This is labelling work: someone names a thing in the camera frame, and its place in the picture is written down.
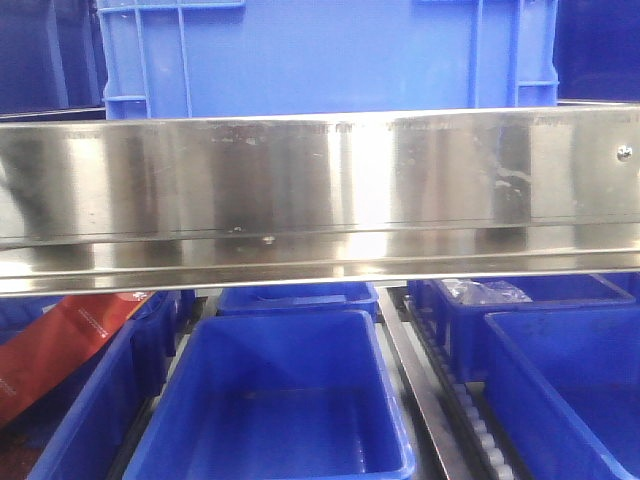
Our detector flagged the blue bin front centre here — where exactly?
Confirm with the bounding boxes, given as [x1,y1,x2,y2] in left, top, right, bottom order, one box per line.
[124,310,416,479]

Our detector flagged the blue bin front left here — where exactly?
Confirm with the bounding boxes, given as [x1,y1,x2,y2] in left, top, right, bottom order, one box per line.
[1,290,195,479]

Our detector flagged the blue bin front right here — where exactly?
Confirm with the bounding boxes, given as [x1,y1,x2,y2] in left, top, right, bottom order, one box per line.
[485,306,639,479]

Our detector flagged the dark blue crate upper right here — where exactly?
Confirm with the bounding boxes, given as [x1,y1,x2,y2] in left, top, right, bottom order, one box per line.
[554,1,639,102]

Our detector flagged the dark blue crate upper left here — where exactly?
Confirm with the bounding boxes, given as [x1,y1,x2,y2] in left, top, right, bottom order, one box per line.
[1,0,106,114]

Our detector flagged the stainless steel shelf beam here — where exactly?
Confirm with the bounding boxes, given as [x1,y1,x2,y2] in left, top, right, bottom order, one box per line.
[1,103,639,296]

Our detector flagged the blue bin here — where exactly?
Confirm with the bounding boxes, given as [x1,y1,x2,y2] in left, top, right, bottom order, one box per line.
[485,306,639,479]
[1,290,195,479]
[407,274,636,383]
[124,310,416,479]
[217,282,378,318]

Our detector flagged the steel divider rail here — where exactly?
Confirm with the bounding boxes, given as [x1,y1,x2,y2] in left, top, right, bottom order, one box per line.
[377,287,473,479]

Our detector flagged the large blue crate upper shelf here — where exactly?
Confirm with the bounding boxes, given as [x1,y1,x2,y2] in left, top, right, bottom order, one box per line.
[97,1,558,119]

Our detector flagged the roller track rail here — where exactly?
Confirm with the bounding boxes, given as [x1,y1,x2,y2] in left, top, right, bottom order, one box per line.
[402,294,531,479]

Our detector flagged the red foil package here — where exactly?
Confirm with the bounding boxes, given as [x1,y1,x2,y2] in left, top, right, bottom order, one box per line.
[1,291,152,426]

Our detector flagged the blue bin rear centre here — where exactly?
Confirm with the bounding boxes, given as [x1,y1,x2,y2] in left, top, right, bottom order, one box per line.
[217,282,378,318]

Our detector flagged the dark blue crate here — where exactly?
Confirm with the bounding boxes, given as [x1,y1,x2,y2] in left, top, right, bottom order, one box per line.
[554,1,639,102]
[1,0,106,114]

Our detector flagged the clear plastic bag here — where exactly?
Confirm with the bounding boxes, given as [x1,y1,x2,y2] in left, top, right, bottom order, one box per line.
[443,279,532,305]

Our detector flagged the blue bin rear right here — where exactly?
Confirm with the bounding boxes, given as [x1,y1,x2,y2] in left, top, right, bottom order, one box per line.
[407,274,636,383]

